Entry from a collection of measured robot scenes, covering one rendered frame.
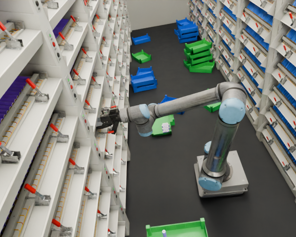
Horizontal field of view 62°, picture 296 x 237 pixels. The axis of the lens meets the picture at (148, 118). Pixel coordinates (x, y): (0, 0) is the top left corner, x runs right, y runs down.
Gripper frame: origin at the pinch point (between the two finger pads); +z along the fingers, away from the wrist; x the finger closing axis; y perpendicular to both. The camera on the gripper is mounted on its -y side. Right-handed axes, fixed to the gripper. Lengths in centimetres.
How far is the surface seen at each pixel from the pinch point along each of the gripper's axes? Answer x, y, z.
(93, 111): 6.1, 14.2, -7.7
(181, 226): 53, -37, -43
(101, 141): 9.8, -5.6, -5.6
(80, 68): -10.9, 33.1, -4.9
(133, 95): -148, -77, -5
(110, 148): -2.2, -24.3, -3.9
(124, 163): -20, -61, -2
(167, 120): -79, -72, -43
